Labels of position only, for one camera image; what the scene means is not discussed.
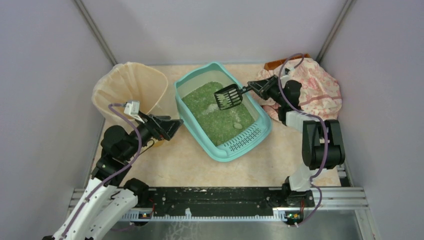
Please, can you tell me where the black litter scoop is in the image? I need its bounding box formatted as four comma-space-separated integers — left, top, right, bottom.
213, 83, 253, 110

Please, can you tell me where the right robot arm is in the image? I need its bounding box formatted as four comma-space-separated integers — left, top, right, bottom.
247, 75, 346, 207

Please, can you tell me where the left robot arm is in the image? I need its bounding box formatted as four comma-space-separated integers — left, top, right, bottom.
43, 112, 184, 240

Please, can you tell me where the brown wooden box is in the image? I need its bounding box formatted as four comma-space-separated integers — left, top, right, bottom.
263, 53, 311, 71

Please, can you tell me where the green litter clump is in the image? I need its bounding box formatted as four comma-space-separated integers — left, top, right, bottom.
233, 122, 243, 130

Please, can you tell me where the teal litter box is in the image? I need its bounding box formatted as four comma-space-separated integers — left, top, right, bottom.
174, 62, 272, 162

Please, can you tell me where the bin with beige bag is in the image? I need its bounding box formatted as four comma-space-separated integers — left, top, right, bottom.
91, 62, 179, 133

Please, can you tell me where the pink patterned cloth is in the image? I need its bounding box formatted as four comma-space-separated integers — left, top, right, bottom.
256, 57, 343, 124

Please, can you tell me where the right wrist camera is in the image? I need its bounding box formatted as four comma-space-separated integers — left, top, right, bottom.
284, 66, 297, 77

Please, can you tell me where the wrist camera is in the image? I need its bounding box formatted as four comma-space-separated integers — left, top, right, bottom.
284, 66, 297, 77
123, 100, 145, 124

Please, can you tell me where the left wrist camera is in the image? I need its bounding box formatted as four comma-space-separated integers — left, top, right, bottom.
123, 100, 145, 124

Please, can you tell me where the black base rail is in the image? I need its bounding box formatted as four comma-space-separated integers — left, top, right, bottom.
67, 186, 369, 223

